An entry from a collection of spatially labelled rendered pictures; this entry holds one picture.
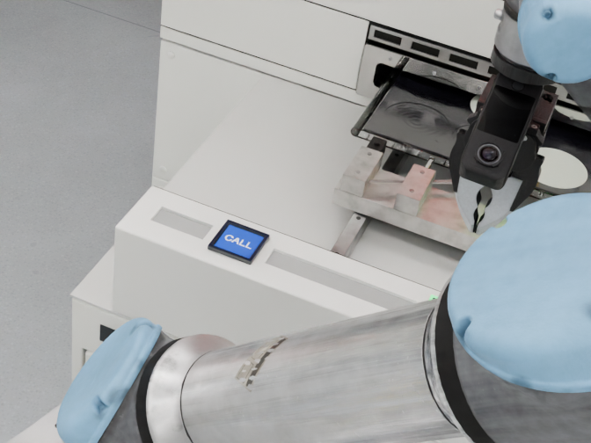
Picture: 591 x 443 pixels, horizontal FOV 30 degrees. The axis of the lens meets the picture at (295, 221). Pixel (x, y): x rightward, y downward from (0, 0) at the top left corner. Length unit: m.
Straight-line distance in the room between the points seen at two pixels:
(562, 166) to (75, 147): 1.69
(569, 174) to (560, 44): 0.78
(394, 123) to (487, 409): 1.10
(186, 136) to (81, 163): 1.00
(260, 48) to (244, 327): 0.67
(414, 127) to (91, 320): 0.57
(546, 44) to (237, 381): 0.36
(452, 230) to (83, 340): 0.52
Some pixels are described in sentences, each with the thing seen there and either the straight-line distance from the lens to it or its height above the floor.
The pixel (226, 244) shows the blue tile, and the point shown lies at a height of 0.96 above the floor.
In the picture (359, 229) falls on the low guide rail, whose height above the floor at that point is 0.85.
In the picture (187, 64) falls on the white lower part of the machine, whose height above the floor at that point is 0.79.
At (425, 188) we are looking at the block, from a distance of 1.54.
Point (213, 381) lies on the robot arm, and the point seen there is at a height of 1.23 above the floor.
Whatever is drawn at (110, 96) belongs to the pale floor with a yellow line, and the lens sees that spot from 3.27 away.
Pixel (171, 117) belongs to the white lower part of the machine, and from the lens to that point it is 2.02.
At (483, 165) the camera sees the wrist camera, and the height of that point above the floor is 1.24.
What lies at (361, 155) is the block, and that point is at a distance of 1.58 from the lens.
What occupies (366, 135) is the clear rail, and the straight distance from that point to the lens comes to 1.63.
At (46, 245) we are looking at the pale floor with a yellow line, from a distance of 2.75.
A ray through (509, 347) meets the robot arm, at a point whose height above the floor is 1.44.
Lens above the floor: 1.81
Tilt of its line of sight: 39 degrees down
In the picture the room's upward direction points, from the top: 10 degrees clockwise
